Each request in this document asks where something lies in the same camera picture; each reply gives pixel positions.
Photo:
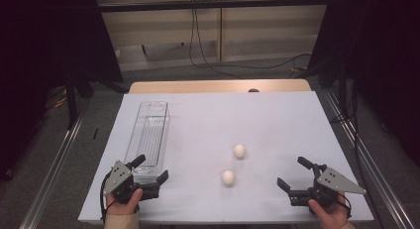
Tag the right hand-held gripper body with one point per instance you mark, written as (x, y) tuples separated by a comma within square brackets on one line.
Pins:
[(333, 182)]

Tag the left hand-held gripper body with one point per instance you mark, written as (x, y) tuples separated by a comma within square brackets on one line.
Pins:
[(120, 181)]

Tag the clear plastic tray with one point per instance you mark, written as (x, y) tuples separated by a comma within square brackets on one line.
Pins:
[(150, 133)]

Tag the white egg with dark mark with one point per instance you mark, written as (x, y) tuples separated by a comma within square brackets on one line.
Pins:
[(239, 150)]

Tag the plain white egg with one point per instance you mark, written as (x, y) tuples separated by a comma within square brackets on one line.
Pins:
[(228, 177)]

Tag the person's left hand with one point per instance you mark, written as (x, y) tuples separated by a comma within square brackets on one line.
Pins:
[(122, 208)]

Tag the person's right hand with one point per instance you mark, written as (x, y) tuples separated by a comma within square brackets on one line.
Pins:
[(332, 217)]

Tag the small black floor object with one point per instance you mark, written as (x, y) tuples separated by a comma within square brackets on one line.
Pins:
[(95, 133)]

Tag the black metal stand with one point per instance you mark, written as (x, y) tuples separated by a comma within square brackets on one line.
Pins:
[(343, 90), (71, 103)]

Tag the wooden table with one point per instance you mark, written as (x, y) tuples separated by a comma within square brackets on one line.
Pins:
[(198, 86)]

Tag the black curtain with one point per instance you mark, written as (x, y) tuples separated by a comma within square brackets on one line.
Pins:
[(39, 57), (379, 57)]

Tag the black horizontal bar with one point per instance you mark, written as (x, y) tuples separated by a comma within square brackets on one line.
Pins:
[(214, 4)]

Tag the metal floor rail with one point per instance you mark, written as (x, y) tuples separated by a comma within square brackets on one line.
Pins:
[(52, 169), (373, 169)]

